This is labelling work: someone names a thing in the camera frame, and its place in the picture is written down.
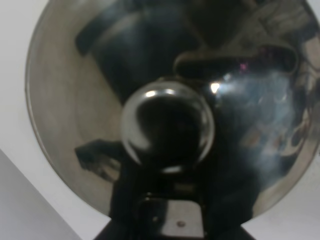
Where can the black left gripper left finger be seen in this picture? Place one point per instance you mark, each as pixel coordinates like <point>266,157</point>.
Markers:
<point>123,224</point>

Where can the stainless steel teapot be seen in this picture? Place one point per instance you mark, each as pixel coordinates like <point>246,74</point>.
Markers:
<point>217,101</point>

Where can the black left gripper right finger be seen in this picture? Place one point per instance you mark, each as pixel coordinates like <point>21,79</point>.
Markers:
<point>225,225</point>

